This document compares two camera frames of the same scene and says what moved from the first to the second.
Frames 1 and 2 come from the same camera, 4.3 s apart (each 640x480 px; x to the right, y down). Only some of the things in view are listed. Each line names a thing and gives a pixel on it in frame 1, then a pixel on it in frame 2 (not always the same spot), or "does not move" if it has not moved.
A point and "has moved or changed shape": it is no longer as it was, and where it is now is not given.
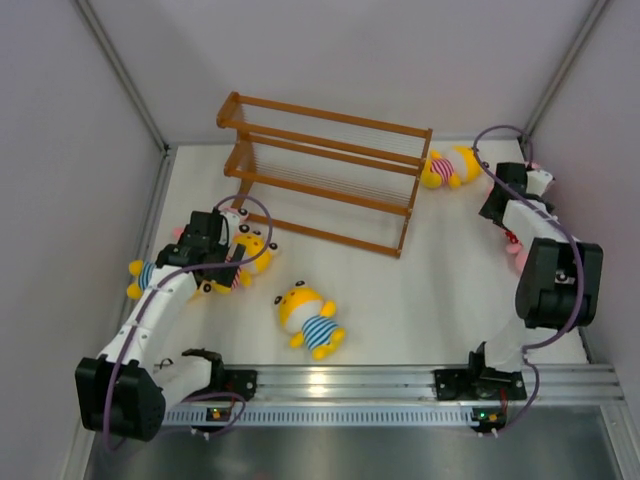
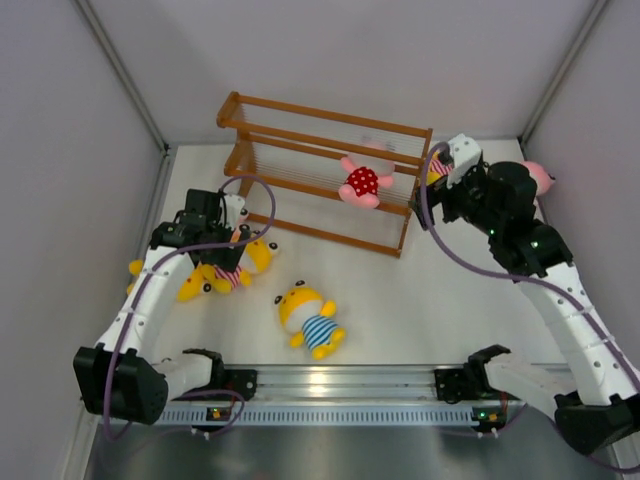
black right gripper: (484, 211) -> (440, 193)
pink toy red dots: (242, 215) does not move
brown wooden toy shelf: (344, 177) does not move
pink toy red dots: (516, 247) has moved or changed shape
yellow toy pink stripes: (254, 242) does not move
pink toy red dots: (537, 179) does not move
